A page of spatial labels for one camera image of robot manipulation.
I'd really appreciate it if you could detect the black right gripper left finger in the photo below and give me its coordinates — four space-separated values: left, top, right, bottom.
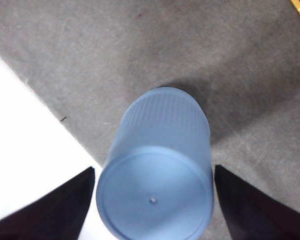
0 166 96 240

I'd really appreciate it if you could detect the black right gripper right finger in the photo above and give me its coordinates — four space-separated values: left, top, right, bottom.
214 164 300 240

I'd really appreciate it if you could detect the blue ribbed plastic cup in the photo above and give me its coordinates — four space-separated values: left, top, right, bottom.
95 86 214 240

